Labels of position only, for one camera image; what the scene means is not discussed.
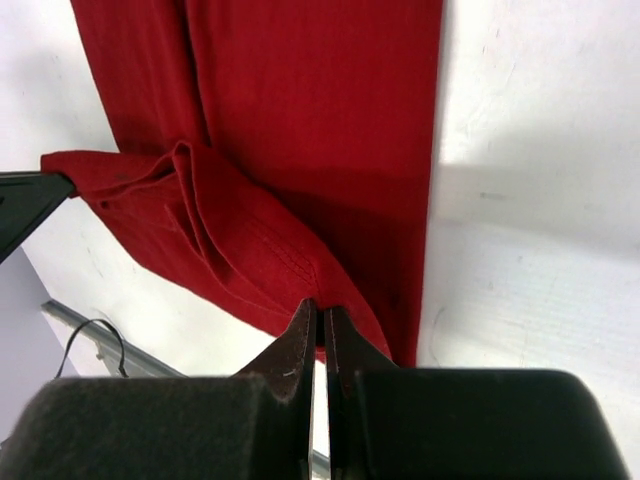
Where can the aluminium table rail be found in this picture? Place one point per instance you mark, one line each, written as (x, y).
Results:
(120, 357)

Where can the red t-shirt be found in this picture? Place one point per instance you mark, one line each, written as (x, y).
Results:
(269, 152)

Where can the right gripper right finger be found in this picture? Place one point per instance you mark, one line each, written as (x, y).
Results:
(389, 422)

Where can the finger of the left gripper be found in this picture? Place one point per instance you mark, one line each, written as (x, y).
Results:
(27, 200)

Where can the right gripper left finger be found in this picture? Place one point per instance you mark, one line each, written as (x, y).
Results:
(255, 424)

